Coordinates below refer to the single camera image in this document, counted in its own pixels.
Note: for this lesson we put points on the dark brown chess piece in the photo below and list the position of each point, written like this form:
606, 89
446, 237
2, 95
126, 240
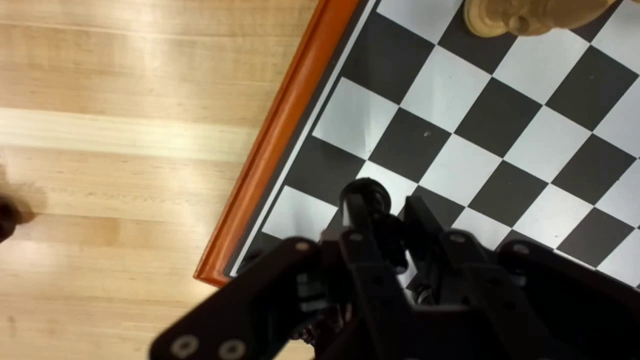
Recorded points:
367, 192
8, 220

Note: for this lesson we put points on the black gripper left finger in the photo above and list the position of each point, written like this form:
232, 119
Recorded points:
267, 293

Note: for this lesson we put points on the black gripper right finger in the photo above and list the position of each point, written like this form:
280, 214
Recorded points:
507, 300

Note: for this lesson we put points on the chessboard with orange wooden frame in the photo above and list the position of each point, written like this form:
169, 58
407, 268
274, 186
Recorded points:
507, 132

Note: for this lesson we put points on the light wooden chess piece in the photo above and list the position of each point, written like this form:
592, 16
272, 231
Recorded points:
533, 16

